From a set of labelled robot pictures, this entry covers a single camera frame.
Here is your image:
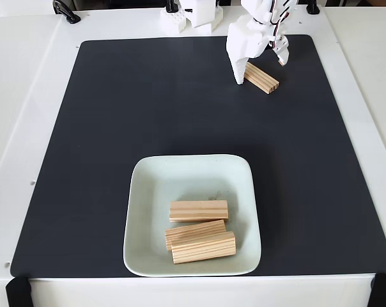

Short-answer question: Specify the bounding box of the black table mat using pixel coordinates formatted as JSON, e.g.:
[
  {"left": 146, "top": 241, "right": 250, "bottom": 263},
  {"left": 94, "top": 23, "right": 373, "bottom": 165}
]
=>
[{"left": 10, "top": 34, "right": 386, "bottom": 278}]

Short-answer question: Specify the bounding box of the black clamp handle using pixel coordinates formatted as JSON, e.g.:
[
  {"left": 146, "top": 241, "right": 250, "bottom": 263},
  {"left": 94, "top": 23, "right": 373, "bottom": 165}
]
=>
[{"left": 52, "top": 0, "right": 82, "bottom": 25}]

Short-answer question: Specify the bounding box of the pale green square plate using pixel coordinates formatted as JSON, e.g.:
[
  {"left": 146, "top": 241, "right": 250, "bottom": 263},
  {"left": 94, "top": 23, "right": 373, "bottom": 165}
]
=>
[{"left": 122, "top": 154, "right": 263, "bottom": 278}]

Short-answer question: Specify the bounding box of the wooden block with number mark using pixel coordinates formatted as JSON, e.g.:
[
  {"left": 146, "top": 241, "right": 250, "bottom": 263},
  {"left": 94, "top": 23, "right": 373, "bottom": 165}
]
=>
[{"left": 164, "top": 219, "right": 228, "bottom": 252}]

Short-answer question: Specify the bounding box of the red black white servo cable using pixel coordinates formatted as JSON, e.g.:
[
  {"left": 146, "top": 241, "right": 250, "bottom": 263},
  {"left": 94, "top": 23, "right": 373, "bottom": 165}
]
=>
[{"left": 252, "top": 0, "right": 291, "bottom": 42}]

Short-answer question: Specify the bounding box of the striped wooden block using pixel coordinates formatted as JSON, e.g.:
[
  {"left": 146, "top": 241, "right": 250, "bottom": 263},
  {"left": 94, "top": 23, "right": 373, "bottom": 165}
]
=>
[
  {"left": 169, "top": 200, "right": 229, "bottom": 223},
  {"left": 171, "top": 230, "right": 237, "bottom": 265},
  {"left": 243, "top": 61, "right": 281, "bottom": 95}
]

